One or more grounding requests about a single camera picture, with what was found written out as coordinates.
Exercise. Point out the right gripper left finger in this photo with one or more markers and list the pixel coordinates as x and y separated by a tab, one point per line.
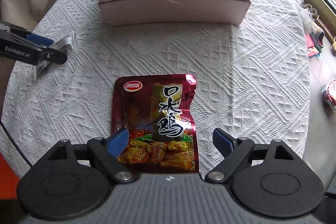
104	153

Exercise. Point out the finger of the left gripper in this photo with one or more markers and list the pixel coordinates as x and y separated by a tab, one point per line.
39	40
52	55

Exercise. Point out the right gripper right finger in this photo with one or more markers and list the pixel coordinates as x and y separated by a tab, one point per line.
235	153

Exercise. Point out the clear silver snack wrapper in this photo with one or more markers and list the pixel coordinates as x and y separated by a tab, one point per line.
68	44

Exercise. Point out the dark red chicken snack bag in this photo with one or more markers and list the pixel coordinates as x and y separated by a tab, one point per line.
155	110

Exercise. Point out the white textured tablecloth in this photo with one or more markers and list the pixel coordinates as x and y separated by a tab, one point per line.
253	79

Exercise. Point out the orange plastic chair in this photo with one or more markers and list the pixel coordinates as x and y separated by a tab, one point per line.
8	181

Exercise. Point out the red book on floor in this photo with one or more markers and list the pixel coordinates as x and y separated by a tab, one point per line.
314	43

